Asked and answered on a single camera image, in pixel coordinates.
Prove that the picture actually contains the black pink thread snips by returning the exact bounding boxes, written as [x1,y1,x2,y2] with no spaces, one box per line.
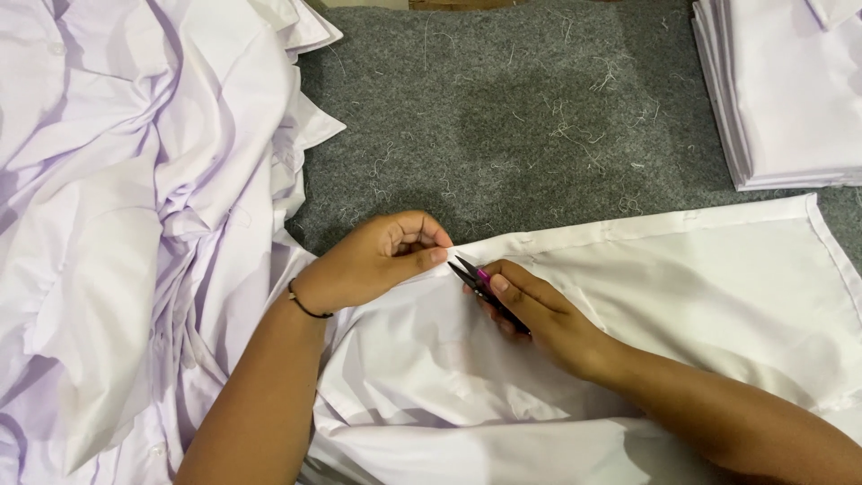
[447,255,532,336]

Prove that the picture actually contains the black wrist band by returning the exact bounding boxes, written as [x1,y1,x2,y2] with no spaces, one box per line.
[287,278,334,319]

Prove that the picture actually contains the heap of white shirts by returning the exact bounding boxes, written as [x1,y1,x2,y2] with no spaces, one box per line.
[0,0,347,485]

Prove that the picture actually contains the white shirt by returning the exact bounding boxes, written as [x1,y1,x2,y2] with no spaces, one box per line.
[266,193,862,485]

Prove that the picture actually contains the person's left hand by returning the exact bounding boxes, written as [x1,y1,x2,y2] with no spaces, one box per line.
[294,210,454,316]

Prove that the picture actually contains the person's right hand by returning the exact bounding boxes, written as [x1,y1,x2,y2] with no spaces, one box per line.
[462,259,624,385]

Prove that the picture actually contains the stack of folded white shirts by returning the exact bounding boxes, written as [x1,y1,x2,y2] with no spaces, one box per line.
[691,0,862,192]

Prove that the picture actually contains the grey felt mat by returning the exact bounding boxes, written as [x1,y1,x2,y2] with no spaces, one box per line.
[286,0,862,270]

